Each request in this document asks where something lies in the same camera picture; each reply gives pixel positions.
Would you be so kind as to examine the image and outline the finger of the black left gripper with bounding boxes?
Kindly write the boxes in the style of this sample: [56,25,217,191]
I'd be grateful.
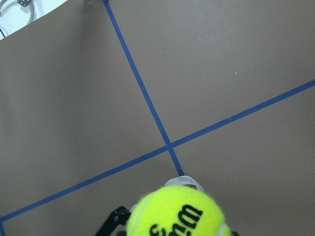
[95,206,131,236]

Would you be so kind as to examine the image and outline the yellow tennis ball number three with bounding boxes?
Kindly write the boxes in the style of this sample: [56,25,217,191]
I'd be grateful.
[126,186,232,236]

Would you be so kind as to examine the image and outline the white tennis ball can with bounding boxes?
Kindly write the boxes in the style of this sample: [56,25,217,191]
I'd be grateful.
[130,176,212,222]

